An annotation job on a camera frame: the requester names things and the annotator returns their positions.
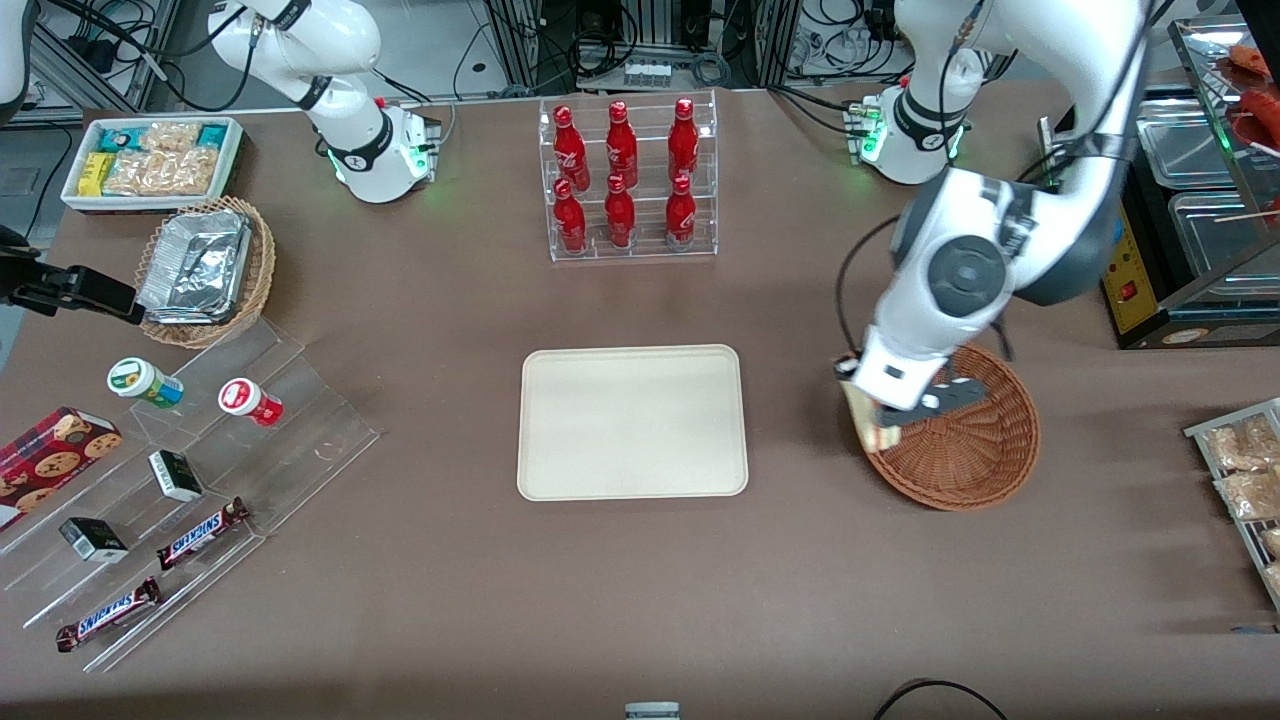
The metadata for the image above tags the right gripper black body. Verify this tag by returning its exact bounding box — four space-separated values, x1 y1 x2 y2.
0 228 47 307

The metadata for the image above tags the triangular sandwich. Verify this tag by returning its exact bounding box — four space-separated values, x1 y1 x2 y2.
836 358 903 454

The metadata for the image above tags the round brown wicker basket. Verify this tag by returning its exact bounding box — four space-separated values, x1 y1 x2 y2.
853 343 1041 512

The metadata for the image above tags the light tan wicker basket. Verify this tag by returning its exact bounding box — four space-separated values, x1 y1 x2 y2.
135 196 277 350

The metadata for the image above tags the cream rectangular tray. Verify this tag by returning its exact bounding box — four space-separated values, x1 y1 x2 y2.
517 345 749 501

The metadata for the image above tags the white rectangular snack bin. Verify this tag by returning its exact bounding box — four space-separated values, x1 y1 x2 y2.
60 117 245 214

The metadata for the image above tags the green lidded snack cup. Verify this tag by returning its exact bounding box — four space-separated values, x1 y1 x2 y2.
107 357 186 411

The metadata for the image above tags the aluminium foil container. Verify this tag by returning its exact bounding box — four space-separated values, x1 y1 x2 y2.
137 209 253 327

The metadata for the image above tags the large clear cracker bag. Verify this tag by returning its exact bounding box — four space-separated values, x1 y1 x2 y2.
103 147 220 198

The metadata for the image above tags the small clear cracker bag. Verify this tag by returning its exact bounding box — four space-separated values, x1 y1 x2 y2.
140 122 202 154

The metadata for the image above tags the red plaid cookie box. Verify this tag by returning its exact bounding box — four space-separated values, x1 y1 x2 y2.
0 406 125 534

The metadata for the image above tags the red lidded snack cup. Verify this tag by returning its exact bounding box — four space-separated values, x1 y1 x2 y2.
218 378 285 429

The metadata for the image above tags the small black carton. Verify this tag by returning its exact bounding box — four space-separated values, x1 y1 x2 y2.
58 517 131 565
148 450 205 504

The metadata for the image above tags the black food warmer appliance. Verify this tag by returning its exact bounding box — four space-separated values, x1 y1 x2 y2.
1098 15 1280 351

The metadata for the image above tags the clear acrylic step display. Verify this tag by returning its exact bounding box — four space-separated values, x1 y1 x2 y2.
0 318 382 674

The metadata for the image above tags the grey box with green light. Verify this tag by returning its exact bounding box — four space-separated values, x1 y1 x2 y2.
1037 116 1064 189

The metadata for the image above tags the Snickers chocolate bar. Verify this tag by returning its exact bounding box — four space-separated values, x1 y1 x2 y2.
55 577 164 654
156 497 252 573

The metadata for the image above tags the red cola bottle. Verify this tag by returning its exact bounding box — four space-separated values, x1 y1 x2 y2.
667 97 701 184
553 180 589 255
664 175 698 247
603 174 637 250
605 100 639 189
553 105 590 192

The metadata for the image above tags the clear acrylic bottle rack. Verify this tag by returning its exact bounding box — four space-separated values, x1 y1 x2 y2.
538 90 719 263

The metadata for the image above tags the stainless steel pan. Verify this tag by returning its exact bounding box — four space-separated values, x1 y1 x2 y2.
1134 95 1252 192
1167 189 1280 278

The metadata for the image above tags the red sausage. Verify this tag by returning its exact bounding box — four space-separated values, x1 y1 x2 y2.
1238 88 1280 152

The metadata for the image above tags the grey wire rack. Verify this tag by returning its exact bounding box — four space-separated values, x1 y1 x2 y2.
1184 398 1280 612

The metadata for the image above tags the black cable loop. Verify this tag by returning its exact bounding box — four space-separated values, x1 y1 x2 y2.
872 679 1011 720

